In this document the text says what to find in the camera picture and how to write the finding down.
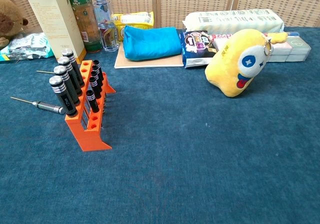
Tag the black silver screwdriver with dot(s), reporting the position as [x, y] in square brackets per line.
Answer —
[47, 106]
[45, 72]

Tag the orange battery rack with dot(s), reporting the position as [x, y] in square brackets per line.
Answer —
[95, 139]

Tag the beige flat board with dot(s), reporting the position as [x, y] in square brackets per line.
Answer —
[150, 62]

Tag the blue carpet table cover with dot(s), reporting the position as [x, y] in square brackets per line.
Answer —
[175, 159]

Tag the folded blue cloth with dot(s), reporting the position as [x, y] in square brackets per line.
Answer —
[150, 42]

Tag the dark purple pad pack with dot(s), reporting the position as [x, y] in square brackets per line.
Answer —
[197, 46]

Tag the yellow plush toy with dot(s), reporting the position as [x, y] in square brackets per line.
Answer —
[230, 66]

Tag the yellow snack bag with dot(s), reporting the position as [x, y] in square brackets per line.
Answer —
[135, 19]

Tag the plastic food wrap box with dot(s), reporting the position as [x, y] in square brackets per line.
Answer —
[220, 37]

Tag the clear water bottle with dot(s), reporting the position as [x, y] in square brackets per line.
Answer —
[103, 16]

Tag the white paper roll pack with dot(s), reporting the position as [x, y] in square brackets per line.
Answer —
[232, 20]

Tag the green tea bottle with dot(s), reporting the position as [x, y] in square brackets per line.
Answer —
[85, 16]

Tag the tall yellow cardboard box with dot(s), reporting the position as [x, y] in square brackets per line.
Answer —
[55, 21]

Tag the silver wet wipes pack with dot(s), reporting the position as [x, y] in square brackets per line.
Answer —
[25, 46]

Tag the brown capybara plush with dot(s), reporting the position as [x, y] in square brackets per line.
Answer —
[7, 19]

